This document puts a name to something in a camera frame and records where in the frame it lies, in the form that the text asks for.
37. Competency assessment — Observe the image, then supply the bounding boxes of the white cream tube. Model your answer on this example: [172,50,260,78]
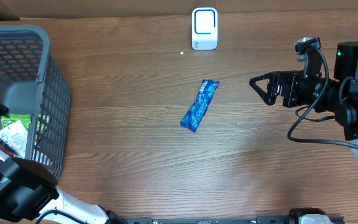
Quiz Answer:
[0,120,28,158]

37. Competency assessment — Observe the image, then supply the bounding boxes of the blue snack wrapper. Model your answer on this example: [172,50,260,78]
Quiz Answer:
[180,80,220,132]

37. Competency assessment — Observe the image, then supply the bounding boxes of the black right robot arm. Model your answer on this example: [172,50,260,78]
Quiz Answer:
[249,37,358,166]

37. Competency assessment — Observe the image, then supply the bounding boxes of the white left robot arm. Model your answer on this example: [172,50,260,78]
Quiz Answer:
[0,103,126,224]

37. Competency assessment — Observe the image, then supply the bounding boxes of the white barcode scanner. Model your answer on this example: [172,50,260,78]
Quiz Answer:
[191,7,218,50]

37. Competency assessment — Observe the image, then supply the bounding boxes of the green snack bag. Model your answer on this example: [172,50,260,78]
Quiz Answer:
[0,113,51,147]

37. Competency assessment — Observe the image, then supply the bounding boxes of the grey plastic basket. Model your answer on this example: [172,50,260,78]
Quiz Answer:
[0,24,71,178]

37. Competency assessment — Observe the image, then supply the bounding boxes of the black camera cable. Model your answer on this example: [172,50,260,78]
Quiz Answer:
[287,46,358,159]

